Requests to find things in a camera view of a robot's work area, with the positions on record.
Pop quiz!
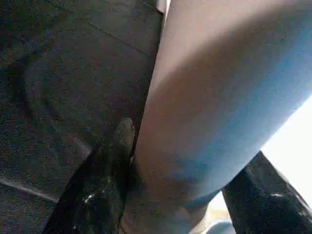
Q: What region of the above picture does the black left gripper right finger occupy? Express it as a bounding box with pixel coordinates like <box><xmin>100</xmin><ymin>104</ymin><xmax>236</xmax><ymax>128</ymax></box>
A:
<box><xmin>222</xmin><ymin>150</ymin><xmax>312</xmax><ymax>234</ymax></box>

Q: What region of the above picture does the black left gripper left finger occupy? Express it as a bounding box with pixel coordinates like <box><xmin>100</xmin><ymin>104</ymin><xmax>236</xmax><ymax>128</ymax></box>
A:
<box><xmin>43</xmin><ymin>117</ymin><xmax>137</xmax><ymax>234</ymax></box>

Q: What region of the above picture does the white plastic table leg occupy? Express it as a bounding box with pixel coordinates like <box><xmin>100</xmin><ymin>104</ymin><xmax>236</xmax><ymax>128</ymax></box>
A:
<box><xmin>121</xmin><ymin>0</ymin><xmax>312</xmax><ymax>234</ymax></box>

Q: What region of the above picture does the black work mat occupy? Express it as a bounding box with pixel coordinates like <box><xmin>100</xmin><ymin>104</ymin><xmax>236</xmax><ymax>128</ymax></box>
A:
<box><xmin>0</xmin><ymin>0</ymin><xmax>164</xmax><ymax>234</ymax></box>

